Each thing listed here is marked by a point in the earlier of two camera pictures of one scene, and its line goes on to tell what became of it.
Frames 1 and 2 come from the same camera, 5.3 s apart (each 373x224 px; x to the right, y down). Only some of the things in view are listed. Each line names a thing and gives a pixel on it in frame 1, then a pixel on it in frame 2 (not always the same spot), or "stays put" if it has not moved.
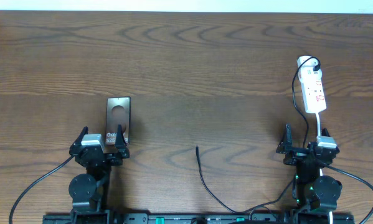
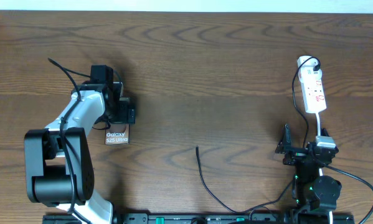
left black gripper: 121,152 -> 123,117
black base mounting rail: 198,218 stays put
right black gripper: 286,146 stays put
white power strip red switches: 312,83 stays put
